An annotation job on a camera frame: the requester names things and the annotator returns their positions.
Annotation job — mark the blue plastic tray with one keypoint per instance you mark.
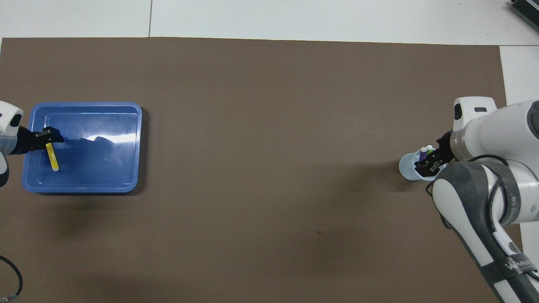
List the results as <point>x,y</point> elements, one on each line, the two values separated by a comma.
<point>109,168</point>

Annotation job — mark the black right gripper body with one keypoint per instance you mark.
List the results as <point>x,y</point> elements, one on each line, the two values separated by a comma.
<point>445,147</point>

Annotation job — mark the grey striped device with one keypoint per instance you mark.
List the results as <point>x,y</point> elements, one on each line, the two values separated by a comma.
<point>528,10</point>

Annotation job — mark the purple pen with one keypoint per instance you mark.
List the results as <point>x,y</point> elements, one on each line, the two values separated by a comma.
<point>423,150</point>

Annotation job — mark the brown table mat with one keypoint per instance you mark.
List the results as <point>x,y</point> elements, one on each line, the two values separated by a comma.
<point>269,126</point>

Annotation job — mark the green pen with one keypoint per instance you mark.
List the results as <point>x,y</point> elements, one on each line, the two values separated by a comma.
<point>429,148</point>

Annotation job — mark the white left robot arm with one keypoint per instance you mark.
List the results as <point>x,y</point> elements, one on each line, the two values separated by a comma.
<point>6,113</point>

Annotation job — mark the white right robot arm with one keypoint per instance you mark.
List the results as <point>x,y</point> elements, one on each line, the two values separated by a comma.
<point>471,202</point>

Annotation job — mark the yellow pen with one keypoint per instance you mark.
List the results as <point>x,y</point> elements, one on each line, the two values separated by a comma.
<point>52,158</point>

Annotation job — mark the translucent plastic cup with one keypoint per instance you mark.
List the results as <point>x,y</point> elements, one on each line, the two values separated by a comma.
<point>407,168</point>

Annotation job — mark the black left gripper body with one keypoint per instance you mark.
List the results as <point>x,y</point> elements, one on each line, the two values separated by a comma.
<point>29,141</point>

